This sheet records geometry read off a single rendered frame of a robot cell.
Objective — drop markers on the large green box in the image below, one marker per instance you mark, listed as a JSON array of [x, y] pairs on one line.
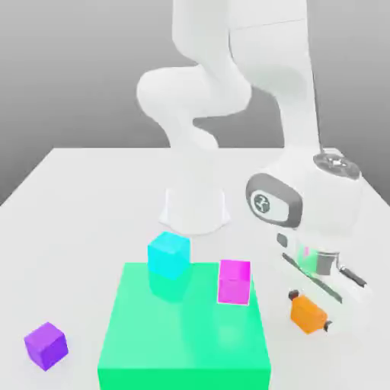
[[182, 335]]

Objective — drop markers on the small purple cube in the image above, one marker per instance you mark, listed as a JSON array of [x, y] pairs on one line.
[[45, 345]]

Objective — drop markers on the small cyan cube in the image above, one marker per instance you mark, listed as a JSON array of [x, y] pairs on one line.
[[169, 254]]

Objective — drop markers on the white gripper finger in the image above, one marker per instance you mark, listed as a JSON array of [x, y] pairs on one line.
[[293, 294], [327, 325]]

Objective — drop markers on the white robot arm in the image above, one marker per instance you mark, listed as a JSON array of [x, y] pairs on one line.
[[210, 76]]

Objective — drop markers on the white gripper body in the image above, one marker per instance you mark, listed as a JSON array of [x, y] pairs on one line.
[[317, 288]]

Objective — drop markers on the small orange cube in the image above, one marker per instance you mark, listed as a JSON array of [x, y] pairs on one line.
[[307, 315]]

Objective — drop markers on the small magenta cube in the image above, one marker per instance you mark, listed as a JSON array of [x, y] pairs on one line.
[[234, 283]]

